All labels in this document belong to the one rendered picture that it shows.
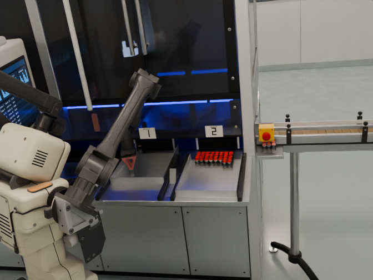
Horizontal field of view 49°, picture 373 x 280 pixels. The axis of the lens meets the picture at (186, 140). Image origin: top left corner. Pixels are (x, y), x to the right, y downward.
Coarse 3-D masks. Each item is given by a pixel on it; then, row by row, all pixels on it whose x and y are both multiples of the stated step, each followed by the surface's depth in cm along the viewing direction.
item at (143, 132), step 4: (140, 128) 204; (144, 128) 204; (148, 128) 203; (152, 128) 203; (140, 132) 205; (144, 132) 205; (152, 132) 204; (140, 136) 206; (144, 136) 206; (148, 136) 205; (152, 136) 205
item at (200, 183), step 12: (192, 168) 195; (204, 168) 193; (216, 168) 192; (240, 168) 187; (180, 180) 181; (192, 180) 185; (204, 180) 183; (216, 180) 182; (228, 180) 181; (180, 192) 172; (192, 192) 171; (204, 192) 170; (216, 192) 169; (228, 192) 168
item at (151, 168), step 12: (144, 156) 213; (156, 156) 211; (168, 156) 210; (120, 168) 202; (144, 168) 200; (156, 168) 199; (168, 168) 193; (120, 180) 188; (132, 180) 187; (144, 180) 186; (156, 180) 185
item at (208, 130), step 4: (208, 128) 198; (216, 128) 197; (220, 128) 196; (208, 132) 198; (216, 132) 198; (220, 132) 197; (208, 136) 199; (212, 136) 199; (216, 136) 199; (220, 136) 198
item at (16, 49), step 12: (0, 36) 176; (0, 48) 170; (12, 48) 179; (24, 48) 190; (0, 60) 168; (12, 60) 178; (24, 60) 189; (12, 72) 177; (24, 72) 188; (0, 96) 165; (12, 96) 175; (12, 108) 174; (24, 108) 185; (36, 108) 196; (12, 120) 173; (24, 120) 184
